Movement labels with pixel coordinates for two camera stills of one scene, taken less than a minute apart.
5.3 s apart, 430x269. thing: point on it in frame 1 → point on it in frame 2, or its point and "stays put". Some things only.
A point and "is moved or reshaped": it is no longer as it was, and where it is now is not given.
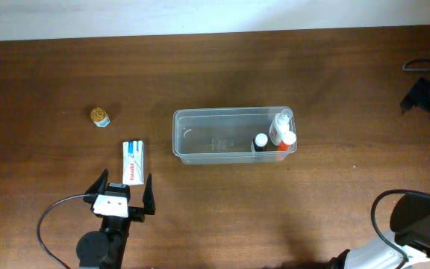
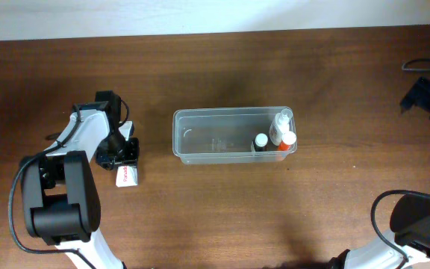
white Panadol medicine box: x=133 y=163 is moved or reshaped
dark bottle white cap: x=260 y=142 stays put
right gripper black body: x=421 y=97 stays put
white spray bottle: x=280 y=125 stays put
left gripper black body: x=136 y=213 → x=124 y=154
